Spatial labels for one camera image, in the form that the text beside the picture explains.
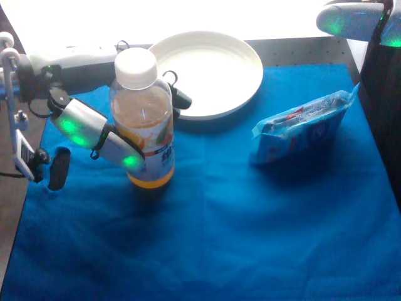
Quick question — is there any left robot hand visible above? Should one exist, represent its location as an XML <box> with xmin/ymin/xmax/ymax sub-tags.
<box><xmin>29</xmin><ymin>45</ymin><xmax>192</xmax><ymax>172</ymax></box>

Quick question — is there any orange juice bottle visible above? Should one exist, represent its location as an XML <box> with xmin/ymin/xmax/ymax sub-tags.
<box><xmin>109</xmin><ymin>47</ymin><xmax>176</xmax><ymax>191</ymax></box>

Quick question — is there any light blue small object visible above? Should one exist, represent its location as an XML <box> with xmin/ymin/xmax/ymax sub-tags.
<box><xmin>249</xmin><ymin>83</ymin><xmax>360</xmax><ymax>167</ymax></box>

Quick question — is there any white round plate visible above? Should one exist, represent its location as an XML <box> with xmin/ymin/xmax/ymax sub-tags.
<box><xmin>147</xmin><ymin>30</ymin><xmax>264</xmax><ymax>122</ymax></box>

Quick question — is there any white backdrop sheet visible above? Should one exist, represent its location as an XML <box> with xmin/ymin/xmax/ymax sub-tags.
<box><xmin>9</xmin><ymin>0</ymin><xmax>370</xmax><ymax>45</ymax></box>

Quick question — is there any blue cloth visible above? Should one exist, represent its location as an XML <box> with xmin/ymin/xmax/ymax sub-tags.
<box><xmin>0</xmin><ymin>64</ymin><xmax>401</xmax><ymax>301</ymax></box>

